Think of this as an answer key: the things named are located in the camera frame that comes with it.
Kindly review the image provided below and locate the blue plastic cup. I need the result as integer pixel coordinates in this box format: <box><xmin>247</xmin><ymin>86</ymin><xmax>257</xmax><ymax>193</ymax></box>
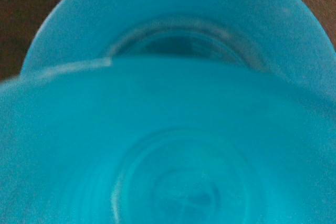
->
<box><xmin>1</xmin><ymin>57</ymin><xmax>335</xmax><ymax>223</ymax></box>

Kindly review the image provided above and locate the blue plastic bowl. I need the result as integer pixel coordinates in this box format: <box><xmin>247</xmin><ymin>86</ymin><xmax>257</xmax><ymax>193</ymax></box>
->
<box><xmin>21</xmin><ymin>0</ymin><xmax>335</xmax><ymax>100</ymax></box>

